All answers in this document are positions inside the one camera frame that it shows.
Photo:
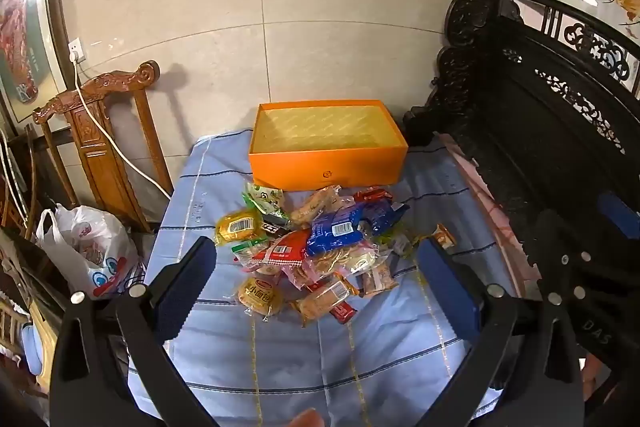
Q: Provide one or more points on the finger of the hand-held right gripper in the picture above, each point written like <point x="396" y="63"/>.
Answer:
<point x="620" y="212"/>
<point x="550" y="232"/>

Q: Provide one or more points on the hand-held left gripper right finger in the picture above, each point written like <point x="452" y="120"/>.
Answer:
<point x="450" y="292"/>

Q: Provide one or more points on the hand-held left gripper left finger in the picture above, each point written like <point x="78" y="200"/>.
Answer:
<point x="185" y="287"/>

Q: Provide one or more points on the pile of snack packets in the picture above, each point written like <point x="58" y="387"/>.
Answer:
<point x="330" y="232"/>

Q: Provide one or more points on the orange cardboard box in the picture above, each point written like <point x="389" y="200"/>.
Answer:
<point x="325" y="167"/>

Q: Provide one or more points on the person's left hand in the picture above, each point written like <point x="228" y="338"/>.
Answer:
<point x="307" y="419"/>

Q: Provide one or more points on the pink cloth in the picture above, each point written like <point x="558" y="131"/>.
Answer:
<point x="500" y="227"/>

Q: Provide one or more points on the white plastic bag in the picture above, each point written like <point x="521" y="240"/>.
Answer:
<point x="90" y="247"/>

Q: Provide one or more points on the dark carved wooden furniture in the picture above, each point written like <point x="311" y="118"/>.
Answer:
<point x="525" y="132"/>

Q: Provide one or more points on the blue checked tablecloth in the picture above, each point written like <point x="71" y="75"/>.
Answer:
<point x="300" y="357"/>

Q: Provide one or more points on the carved wooden chair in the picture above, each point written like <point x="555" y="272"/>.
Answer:
<point x="107" y="172"/>

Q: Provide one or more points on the blue cloth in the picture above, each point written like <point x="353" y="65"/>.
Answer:
<point x="32" y="349"/>

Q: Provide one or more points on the white slatted object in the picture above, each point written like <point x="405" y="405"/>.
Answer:
<point x="12" y="177"/>

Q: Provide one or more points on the framed red poster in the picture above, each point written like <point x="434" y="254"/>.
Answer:
<point x="20" y="32"/>

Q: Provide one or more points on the white wall socket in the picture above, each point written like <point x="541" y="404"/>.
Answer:
<point x="77" y="48"/>

